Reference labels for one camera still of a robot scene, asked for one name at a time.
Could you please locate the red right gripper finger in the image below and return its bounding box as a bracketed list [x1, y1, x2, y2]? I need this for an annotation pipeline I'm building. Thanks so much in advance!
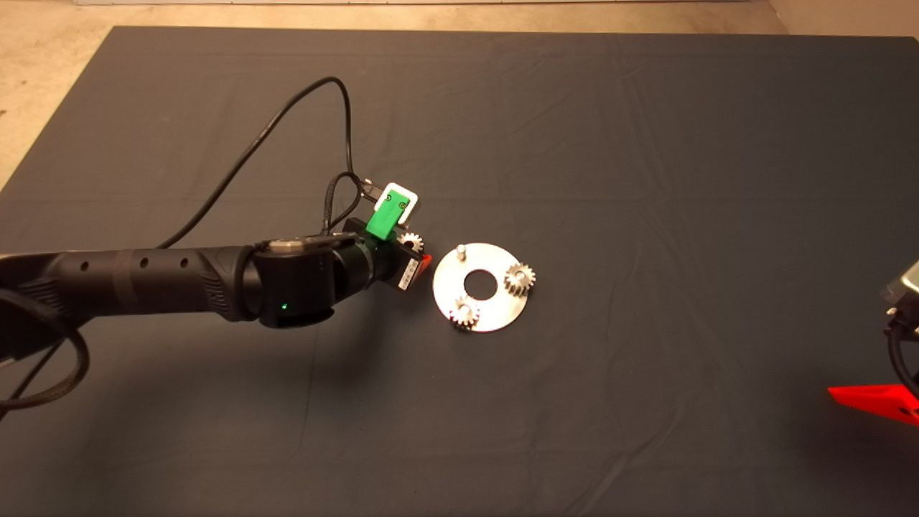
[827, 385, 919, 427]

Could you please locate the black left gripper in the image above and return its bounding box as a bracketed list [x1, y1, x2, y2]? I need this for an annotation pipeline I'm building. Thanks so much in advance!
[343, 218, 433, 292]

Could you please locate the round metal carrier plate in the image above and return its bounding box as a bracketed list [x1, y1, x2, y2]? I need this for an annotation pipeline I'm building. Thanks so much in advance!
[432, 243, 530, 333]

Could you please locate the dark grey table cloth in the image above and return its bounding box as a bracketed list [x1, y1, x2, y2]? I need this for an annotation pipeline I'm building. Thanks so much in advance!
[0, 25, 919, 517]

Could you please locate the green left camera mount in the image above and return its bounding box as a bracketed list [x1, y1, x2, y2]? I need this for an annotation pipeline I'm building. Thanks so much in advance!
[366, 194, 406, 240]

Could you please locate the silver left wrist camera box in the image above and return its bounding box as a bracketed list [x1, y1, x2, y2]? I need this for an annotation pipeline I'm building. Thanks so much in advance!
[375, 182, 419, 223]

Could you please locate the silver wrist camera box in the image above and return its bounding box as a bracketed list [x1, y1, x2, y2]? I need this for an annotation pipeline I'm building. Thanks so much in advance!
[375, 182, 419, 223]
[883, 260, 919, 313]

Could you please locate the black braided cable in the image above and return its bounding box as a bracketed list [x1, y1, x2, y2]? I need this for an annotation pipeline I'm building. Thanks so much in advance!
[321, 171, 363, 234]

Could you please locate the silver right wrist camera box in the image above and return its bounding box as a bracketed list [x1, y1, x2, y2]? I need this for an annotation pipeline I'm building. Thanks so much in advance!
[883, 260, 919, 313]

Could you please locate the thin black left camera cable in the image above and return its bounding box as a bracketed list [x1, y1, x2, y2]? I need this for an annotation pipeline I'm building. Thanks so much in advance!
[0, 77, 385, 421]

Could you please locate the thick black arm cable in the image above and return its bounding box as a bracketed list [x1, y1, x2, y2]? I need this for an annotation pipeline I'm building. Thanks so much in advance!
[0, 287, 90, 417]

